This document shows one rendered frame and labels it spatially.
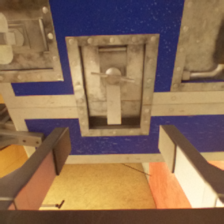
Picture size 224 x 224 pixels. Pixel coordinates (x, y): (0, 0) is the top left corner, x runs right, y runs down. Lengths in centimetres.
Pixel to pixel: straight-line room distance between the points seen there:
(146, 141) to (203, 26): 21
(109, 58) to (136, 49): 4
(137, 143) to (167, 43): 18
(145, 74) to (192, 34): 9
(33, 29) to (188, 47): 22
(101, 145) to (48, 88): 15
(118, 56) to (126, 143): 17
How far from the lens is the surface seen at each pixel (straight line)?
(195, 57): 29
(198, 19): 28
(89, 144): 32
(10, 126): 37
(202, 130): 34
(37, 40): 27
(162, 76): 26
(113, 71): 24
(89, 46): 26
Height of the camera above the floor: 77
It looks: 1 degrees up
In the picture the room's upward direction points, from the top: 91 degrees counter-clockwise
